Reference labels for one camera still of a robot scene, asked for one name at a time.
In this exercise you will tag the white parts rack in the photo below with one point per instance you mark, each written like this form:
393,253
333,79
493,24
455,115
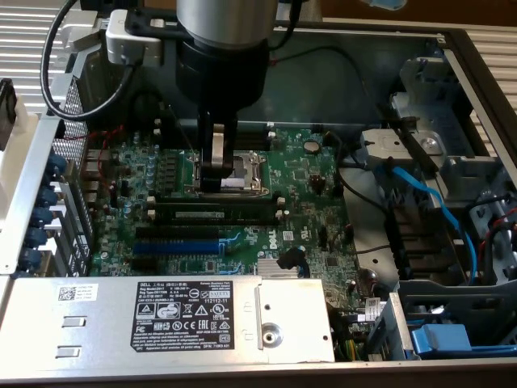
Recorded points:
8,178

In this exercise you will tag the blue expansion slot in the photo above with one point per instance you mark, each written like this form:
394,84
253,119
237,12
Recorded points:
173,246

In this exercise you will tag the blue plastic tab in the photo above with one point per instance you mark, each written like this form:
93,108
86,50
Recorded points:
41,216
37,236
56,165
31,256
48,196

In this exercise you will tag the blue plastic latch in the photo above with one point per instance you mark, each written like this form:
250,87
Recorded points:
444,337

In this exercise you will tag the silver finned chipset heatsink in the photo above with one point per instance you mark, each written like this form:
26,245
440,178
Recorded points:
268,268

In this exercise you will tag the grey plastic disk bay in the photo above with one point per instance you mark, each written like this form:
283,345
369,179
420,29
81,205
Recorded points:
464,291

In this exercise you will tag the black plastic bar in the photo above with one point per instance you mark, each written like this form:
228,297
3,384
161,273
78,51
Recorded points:
420,149

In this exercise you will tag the grey metal PC case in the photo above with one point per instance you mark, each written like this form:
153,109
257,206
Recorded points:
323,89

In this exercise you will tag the long black expansion slot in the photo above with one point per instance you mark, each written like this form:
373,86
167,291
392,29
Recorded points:
177,232

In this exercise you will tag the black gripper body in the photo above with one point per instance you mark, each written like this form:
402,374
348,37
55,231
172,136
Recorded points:
222,77

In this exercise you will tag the black RAM slot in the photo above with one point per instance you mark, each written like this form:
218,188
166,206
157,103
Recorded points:
222,200
254,128
222,222
254,142

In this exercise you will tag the black computer part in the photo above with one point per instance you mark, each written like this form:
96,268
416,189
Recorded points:
7,105

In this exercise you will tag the silver CPU socket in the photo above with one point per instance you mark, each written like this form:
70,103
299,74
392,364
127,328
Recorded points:
254,169

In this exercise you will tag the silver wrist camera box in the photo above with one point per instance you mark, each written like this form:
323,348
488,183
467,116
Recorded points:
125,48

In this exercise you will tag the silver power supply unit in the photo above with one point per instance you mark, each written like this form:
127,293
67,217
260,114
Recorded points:
101,319

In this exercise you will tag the black ribbed plastic bracket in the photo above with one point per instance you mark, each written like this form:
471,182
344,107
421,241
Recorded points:
420,242

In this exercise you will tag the grey metal disk bay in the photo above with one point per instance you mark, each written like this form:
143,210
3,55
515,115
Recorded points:
387,143

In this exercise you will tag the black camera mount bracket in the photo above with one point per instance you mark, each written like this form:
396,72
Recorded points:
139,24

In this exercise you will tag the green RAM stick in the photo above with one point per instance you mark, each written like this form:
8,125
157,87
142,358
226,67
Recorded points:
242,212

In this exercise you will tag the short black expansion slot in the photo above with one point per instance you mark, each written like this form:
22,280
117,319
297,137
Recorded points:
143,263

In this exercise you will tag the thin metal locking lever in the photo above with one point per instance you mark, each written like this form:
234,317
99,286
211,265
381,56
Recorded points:
166,107

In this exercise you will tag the green Dell motherboard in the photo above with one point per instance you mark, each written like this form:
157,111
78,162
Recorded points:
299,190

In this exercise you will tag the round coin battery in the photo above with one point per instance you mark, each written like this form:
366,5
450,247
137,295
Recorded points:
311,146

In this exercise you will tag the black box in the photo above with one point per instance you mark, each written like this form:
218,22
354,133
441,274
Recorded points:
93,3

